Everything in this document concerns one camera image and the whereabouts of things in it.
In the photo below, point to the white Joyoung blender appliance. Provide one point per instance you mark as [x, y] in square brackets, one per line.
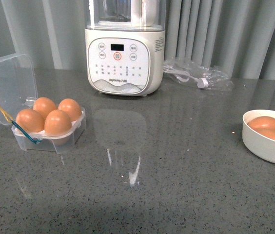
[125, 42]

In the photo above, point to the brown egg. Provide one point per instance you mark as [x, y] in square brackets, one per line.
[44, 106]
[71, 108]
[264, 122]
[57, 122]
[30, 120]
[269, 133]

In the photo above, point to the white ceramic bowl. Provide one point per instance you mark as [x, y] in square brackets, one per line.
[261, 146]

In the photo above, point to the clear plastic bag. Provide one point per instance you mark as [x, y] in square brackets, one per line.
[188, 73]

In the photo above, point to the blue rubber band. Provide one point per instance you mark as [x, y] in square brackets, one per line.
[33, 140]

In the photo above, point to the clear plastic egg box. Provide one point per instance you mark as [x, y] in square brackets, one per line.
[18, 91]

